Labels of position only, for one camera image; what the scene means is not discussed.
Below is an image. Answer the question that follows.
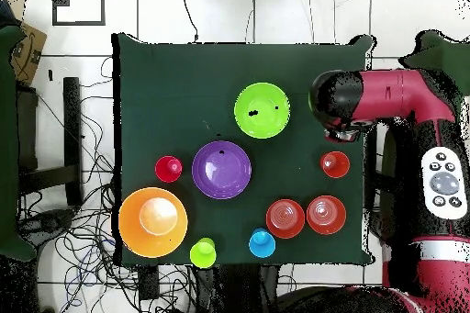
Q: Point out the orange cup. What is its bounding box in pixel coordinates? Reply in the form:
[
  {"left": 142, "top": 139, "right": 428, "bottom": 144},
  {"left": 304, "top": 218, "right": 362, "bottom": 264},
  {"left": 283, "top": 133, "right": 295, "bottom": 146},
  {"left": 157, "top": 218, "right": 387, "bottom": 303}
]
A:
[{"left": 319, "top": 151, "right": 351, "bottom": 179}]

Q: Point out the green bowl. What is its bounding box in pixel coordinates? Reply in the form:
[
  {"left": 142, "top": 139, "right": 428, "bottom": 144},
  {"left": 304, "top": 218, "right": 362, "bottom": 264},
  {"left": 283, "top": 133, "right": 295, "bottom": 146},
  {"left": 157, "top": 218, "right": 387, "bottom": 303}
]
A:
[{"left": 233, "top": 82, "right": 291, "bottom": 140}]

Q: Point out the purple bowl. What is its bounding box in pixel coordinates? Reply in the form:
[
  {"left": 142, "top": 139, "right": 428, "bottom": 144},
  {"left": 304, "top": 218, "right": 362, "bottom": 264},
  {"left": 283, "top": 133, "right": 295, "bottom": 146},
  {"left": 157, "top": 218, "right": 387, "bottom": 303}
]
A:
[{"left": 191, "top": 140, "right": 253, "bottom": 201}]

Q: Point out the lime green cup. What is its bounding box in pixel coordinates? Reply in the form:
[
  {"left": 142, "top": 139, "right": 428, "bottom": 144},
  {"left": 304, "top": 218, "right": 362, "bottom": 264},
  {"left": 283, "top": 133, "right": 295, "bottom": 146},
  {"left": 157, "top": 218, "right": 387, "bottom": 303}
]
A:
[{"left": 189, "top": 237, "right": 218, "bottom": 269}]

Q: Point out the black metal stand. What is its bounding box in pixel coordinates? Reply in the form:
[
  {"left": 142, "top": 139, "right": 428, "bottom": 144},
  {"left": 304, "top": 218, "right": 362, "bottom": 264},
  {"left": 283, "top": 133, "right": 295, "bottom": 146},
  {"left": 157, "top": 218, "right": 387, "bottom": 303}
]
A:
[
  {"left": 16, "top": 76, "right": 84, "bottom": 207},
  {"left": 364, "top": 125, "right": 386, "bottom": 200}
]

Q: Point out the orange bowl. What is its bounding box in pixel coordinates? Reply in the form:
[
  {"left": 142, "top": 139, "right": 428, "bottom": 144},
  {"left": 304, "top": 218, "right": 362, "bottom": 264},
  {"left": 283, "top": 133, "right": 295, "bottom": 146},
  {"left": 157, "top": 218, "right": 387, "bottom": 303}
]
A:
[
  {"left": 306, "top": 195, "right": 347, "bottom": 236},
  {"left": 265, "top": 198, "right": 307, "bottom": 240}
]

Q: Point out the green cloth covered table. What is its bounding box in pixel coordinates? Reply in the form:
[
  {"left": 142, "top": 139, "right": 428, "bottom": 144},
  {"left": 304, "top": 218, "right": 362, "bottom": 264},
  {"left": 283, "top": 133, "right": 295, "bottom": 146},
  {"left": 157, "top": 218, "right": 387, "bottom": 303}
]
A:
[
  {"left": 0, "top": 24, "right": 38, "bottom": 263},
  {"left": 399, "top": 29, "right": 470, "bottom": 83}
]

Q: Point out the blue cup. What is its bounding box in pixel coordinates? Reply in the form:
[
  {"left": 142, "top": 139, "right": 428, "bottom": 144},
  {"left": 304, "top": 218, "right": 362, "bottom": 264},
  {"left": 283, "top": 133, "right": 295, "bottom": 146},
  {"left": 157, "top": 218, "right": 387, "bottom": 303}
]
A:
[{"left": 248, "top": 228, "right": 277, "bottom": 259}]

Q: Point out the dark green tablecloth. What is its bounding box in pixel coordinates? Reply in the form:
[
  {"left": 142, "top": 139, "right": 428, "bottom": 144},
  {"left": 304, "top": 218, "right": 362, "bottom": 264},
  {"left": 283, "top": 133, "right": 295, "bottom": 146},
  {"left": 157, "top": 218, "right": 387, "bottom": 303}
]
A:
[{"left": 111, "top": 32, "right": 375, "bottom": 267}]

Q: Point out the red cup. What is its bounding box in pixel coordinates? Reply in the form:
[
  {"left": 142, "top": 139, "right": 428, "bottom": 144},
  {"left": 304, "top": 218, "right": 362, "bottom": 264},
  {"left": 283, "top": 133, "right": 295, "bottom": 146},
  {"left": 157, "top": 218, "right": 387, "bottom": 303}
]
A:
[{"left": 154, "top": 155, "right": 184, "bottom": 184}]

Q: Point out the large yellow bowl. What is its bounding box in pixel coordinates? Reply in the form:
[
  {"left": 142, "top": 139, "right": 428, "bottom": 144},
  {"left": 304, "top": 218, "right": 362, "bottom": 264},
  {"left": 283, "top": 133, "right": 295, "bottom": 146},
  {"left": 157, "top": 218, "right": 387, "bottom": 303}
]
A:
[{"left": 117, "top": 186, "right": 189, "bottom": 259}]

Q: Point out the black chair base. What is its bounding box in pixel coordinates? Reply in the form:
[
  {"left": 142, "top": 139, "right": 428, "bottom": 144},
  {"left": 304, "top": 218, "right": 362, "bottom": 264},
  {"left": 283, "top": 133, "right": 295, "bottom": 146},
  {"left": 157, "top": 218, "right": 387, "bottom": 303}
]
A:
[{"left": 17, "top": 207, "right": 76, "bottom": 240}]

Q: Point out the cardboard box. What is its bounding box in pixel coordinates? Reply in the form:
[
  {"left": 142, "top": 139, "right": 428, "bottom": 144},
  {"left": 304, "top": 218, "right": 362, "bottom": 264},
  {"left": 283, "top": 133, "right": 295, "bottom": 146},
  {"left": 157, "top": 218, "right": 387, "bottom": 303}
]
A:
[{"left": 8, "top": 20, "right": 48, "bottom": 87}]

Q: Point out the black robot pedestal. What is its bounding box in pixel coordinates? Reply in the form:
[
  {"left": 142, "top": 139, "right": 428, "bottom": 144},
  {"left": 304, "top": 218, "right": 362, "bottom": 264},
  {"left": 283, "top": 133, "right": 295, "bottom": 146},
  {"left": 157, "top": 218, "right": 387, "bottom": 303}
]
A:
[{"left": 194, "top": 263, "right": 280, "bottom": 313}]

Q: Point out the black floor cable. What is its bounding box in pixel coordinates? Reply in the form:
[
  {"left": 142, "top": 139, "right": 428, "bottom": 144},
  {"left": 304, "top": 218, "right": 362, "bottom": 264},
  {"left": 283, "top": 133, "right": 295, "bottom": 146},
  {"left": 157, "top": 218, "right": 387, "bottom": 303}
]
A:
[{"left": 178, "top": 0, "right": 200, "bottom": 43}]

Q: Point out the tangle of cables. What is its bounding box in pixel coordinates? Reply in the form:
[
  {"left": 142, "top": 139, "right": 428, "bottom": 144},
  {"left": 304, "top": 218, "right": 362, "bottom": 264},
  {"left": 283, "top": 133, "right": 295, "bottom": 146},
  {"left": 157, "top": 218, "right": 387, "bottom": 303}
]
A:
[{"left": 17, "top": 57, "right": 196, "bottom": 313}]

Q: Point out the black square frame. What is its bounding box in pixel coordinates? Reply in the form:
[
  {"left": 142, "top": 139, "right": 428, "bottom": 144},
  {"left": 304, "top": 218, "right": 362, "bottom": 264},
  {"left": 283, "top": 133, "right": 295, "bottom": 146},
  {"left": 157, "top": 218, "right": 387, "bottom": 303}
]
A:
[{"left": 51, "top": 0, "right": 106, "bottom": 27}]

